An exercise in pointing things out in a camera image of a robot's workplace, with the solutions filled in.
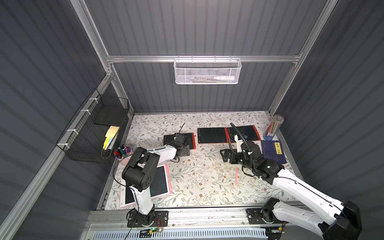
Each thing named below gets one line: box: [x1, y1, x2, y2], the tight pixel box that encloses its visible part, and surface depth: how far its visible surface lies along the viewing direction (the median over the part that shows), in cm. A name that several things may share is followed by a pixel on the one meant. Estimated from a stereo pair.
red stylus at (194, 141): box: [191, 132, 196, 150], surface depth 107 cm
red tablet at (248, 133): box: [228, 125, 262, 143], surface depth 110 cm
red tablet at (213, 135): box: [197, 127, 230, 144], surface depth 109 cm
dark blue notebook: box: [261, 140, 287, 164], surface depth 98 cm
